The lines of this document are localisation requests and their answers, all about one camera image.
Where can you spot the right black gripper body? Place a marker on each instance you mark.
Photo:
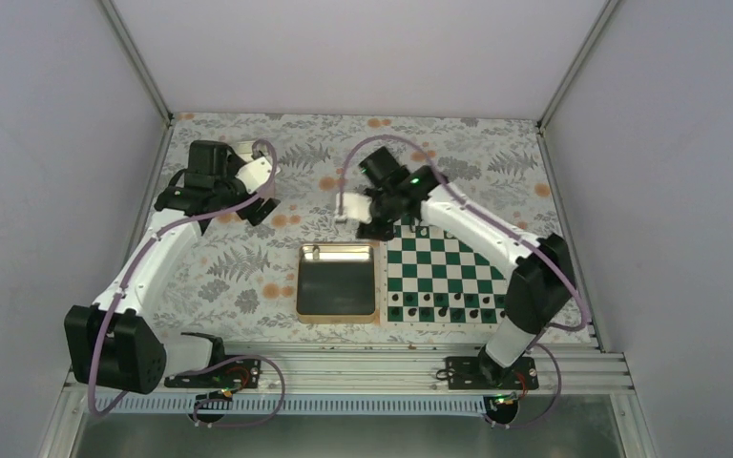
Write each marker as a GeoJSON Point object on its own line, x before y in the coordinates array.
{"type": "Point", "coordinates": [387, 231]}

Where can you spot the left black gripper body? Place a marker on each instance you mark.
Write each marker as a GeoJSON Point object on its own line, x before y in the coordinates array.
{"type": "Point", "coordinates": [247, 211]}

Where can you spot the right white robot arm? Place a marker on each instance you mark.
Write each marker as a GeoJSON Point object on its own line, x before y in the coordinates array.
{"type": "Point", "coordinates": [538, 270]}

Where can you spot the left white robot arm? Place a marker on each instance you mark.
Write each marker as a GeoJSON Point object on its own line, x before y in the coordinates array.
{"type": "Point", "coordinates": [112, 341]}

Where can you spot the green white chess board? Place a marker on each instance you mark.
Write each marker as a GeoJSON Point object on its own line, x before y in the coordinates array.
{"type": "Point", "coordinates": [425, 259]}

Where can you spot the empty silver metal tray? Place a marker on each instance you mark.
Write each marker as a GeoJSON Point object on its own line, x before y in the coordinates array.
{"type": "Point", "coordinates": [247, 150]}

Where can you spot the floral paper table cover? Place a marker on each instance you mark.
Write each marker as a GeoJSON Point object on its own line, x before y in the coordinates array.
{"type": "Point", "coordinates": [239, 281]}

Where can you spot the metal tray with wooden rim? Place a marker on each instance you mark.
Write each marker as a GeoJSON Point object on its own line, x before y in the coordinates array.
{"type": "Point", "coordinates": [340, 288]}

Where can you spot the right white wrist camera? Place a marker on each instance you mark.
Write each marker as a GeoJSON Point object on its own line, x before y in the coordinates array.
{"type": "Point", "coordinates": [353, 206]}

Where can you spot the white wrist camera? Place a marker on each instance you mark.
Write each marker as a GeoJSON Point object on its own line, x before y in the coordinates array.
{"type": "Point", "coordinates": [353, 206]}
{"type": "Point", "coordinates": [255, 173]}

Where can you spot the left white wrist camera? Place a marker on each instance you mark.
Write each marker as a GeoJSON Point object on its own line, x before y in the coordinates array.
{"type": "Point", "coordinates": [255, 173]}

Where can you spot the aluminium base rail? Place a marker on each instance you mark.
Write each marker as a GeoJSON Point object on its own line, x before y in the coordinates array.
{"type": "Point", "coordinates": [399, 370]}

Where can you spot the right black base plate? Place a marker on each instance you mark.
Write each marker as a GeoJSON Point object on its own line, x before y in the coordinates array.
{"type": "Point", "coordinates": [472, 373]}

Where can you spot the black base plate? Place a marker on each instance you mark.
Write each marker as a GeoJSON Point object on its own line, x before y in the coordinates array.
{"type": "Point", "coordinates": [472, 373]}
{"type": "Point", "coordinates": [239, 375]}

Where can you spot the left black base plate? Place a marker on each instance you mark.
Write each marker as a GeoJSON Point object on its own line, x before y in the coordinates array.
{"type": "Point", "coordinates": [239, 375]}

